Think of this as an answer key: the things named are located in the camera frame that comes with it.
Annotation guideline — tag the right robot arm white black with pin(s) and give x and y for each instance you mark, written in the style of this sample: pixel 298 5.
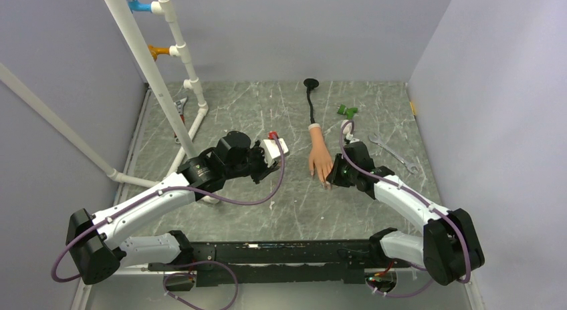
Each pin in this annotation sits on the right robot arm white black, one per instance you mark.
pixel 447 246

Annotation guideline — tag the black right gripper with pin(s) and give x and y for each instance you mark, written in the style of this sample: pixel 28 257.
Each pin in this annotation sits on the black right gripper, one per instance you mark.
pixel 334 177

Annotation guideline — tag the white PVC pipe frame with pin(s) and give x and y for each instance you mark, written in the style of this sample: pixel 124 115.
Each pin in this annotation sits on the white PVC pipe frame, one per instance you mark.
pixel 71 54

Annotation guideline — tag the mannequin practice hand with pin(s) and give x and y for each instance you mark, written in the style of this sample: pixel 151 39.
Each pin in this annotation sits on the mannequin practice hand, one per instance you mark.
pixel 320 163

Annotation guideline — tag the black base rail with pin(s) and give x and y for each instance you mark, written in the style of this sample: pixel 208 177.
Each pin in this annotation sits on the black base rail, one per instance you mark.
pixel 348 261

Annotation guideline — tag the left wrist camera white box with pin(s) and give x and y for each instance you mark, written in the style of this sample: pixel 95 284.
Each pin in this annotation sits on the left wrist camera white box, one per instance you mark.
pixel 274 148

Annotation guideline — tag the blue pipe fitting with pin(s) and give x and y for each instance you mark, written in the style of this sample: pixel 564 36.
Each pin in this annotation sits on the blue pipe fitting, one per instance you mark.
pixel 137 6

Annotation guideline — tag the adjustable wrench red handle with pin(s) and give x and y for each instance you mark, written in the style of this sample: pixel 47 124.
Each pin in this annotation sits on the adjustable wrench red handle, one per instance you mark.
pixel 180 106

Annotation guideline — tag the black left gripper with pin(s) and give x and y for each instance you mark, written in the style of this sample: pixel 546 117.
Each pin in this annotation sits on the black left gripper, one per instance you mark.
pixel 265 170

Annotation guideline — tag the white pipe fitting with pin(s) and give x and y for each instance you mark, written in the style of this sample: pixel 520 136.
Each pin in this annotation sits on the white pipe fitting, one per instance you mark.
pixel 346 127

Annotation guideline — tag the green pipe fitting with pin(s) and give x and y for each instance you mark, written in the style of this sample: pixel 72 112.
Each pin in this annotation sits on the green pipe fitting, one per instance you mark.
pixel 347 112

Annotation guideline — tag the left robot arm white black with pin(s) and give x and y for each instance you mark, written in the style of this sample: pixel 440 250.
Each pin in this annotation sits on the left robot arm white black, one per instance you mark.
pixel 100 243

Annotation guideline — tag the black flexible stand with base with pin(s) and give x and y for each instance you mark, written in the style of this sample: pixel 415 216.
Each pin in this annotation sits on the black flexible stand with base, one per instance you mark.
pixel 311 84

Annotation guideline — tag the silver combination wrench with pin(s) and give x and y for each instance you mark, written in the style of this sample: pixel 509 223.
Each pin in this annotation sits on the silver combination wrench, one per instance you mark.
pixel 410 166

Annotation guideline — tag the orange pipe fitting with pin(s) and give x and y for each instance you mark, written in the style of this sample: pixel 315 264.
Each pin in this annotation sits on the orange pipe fitting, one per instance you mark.
pixel 157 51

